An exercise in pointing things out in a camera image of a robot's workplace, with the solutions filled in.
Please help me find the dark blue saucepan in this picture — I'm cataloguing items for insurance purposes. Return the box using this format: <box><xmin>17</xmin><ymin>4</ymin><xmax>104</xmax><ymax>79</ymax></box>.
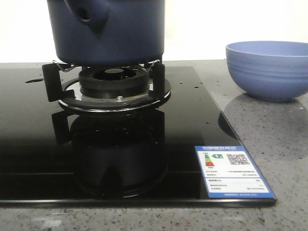
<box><xmin>47</xmin><ymin>0</ymin><xmax>165</xmax><ymax>66</ymax></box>

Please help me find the light blue plastic bowl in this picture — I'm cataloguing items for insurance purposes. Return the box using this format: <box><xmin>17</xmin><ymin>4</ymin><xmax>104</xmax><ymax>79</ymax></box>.
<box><xmin>226</xmin><ymin>41</ymin><xmax>308</xmax><ymax>102</ymax></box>

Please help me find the right gas burner with support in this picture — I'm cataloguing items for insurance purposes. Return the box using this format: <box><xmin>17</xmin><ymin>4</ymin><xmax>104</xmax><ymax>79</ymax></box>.
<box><xmin>42</xmin><ymin>60</ymin><xmax>171</xmax><ymax>114</ymax></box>

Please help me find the blue energy label sticker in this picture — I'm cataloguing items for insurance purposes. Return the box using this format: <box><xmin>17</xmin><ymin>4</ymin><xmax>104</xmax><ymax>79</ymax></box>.
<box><xmin>195</xmin><ymin>146</ymin><xmax>276</xmax><ymax>199</ymax></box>

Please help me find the black glass gas cooktop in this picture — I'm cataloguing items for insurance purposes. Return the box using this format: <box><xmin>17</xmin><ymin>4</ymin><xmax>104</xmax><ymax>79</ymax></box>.
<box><xmin>0</xmin><ymin>66</ymin><xmax>276</xmax><ymax>207</ymax></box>

